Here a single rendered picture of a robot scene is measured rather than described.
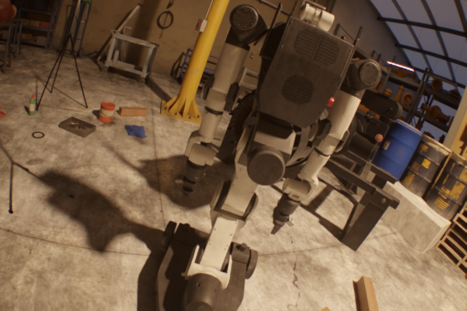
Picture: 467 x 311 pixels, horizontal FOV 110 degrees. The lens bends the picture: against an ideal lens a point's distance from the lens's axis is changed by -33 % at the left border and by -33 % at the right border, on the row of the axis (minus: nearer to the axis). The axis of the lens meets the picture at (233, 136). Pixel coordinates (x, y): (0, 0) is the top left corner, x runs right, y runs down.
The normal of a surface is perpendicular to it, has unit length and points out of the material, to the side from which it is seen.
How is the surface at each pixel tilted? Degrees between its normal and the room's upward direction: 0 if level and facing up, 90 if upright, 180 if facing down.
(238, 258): 45
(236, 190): 100
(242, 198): 87
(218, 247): 60
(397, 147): 90
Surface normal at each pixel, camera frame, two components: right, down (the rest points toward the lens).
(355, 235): -0.58, 0.07
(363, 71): -0.09, 0.30
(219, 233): 0.09, -0.18
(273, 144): 0.18, -0.41
